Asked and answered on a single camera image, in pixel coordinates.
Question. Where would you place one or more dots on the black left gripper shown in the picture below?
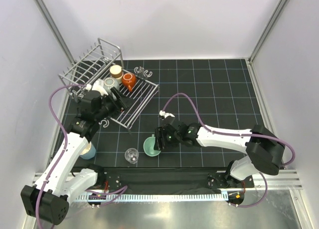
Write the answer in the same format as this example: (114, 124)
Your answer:
(116, 109)

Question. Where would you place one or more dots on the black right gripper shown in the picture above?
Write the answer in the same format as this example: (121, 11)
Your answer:
(160, 133)

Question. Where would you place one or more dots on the grey ceramic mug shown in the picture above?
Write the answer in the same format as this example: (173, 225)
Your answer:
(110, 83)

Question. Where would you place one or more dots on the mint green mug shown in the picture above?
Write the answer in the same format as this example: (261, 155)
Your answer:
(149, 146)

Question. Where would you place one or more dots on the orange glazed ceramic mug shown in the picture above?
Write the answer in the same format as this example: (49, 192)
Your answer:
(129, 81)

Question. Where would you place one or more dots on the cream cup with cork band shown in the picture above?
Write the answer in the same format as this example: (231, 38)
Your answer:
(116, 71)

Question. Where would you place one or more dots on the small clear glass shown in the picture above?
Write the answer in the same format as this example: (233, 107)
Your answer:
(132, 155)

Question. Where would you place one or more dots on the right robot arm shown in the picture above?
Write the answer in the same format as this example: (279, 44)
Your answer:
(263, 152)

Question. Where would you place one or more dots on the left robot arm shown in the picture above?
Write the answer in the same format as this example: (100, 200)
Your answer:
(51, 195)

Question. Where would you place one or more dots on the grey rack hook front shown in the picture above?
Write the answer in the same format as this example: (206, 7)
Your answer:
(104, 123)

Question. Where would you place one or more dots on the grey rack hook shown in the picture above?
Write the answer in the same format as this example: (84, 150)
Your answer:
(142, 73)
(104, 123)

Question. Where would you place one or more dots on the grey metal dish rack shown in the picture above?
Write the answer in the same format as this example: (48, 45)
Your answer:
(95, 64)

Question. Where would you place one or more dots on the grey rack hook back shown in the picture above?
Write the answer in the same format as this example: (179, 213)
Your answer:
(142, 73)

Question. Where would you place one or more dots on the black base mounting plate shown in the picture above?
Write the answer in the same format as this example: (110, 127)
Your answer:
(172, 181)

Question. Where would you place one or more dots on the light blue cup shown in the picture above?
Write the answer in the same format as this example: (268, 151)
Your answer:
(89, 152)

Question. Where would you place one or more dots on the black grid mat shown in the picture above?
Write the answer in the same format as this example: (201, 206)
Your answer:
(220, 92)

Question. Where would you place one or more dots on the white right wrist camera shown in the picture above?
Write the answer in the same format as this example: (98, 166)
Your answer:
(163, 115)

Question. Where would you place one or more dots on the white slotted cable duct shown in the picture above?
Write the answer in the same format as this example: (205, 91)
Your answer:
(87, 197)

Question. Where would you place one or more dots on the aluminium frame post left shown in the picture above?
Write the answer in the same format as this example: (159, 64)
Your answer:
(54, 29)

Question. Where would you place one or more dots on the aluminium frame post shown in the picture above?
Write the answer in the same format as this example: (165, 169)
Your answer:
(54, 29)
(268, 28)

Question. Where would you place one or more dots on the aluminium frame post right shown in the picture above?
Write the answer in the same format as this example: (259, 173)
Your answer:
(268, 28)

